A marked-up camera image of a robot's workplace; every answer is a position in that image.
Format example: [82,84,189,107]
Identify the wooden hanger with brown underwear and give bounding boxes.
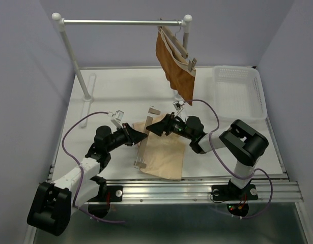
[157,15,197,72]

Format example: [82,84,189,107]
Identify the aluminium mounting rail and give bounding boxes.
[107,178,303,205]

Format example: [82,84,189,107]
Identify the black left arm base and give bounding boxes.
[88,176,123,218]

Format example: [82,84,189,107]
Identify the white clothes rack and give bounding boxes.
[51,13,179,129]

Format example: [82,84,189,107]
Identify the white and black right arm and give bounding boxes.
[147,113,269,198]

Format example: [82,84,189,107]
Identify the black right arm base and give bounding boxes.
[210,184,259,217]

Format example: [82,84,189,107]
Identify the brown underwear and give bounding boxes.
[156,28,196,105]

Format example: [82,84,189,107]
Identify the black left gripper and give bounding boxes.
[106,123,147,152]

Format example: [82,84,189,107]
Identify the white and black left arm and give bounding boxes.
[27,123,147,236]

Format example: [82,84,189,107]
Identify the white plastic basket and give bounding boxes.
[213,66,268,122]

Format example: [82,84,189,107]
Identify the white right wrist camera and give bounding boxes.
[173,101,184,116]

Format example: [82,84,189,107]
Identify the beige underwear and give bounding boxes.
[132,114,185,180]

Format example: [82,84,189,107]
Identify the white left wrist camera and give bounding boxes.
[108,110,124,130]

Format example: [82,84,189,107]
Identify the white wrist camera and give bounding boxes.
[173,101,184,116]
[108,110,124,130]

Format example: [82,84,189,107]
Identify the wooden clip hanger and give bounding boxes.
[134,106,161,169]

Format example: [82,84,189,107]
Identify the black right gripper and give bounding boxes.
[146,111,194,140]

